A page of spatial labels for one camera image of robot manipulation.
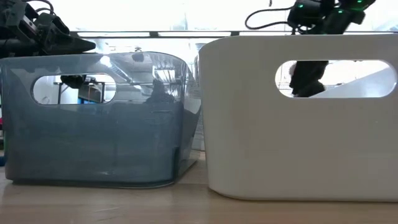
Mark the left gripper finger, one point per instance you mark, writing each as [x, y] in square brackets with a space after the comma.
[65, 43]

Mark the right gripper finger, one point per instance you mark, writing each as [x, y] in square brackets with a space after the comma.
[308, 79]

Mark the white plastic bin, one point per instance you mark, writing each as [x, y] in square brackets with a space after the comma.
[248, 124]

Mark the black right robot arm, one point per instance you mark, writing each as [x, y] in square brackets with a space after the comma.
[357, 6]

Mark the smoky grey plastic bin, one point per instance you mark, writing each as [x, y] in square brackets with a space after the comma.
[93, 140]

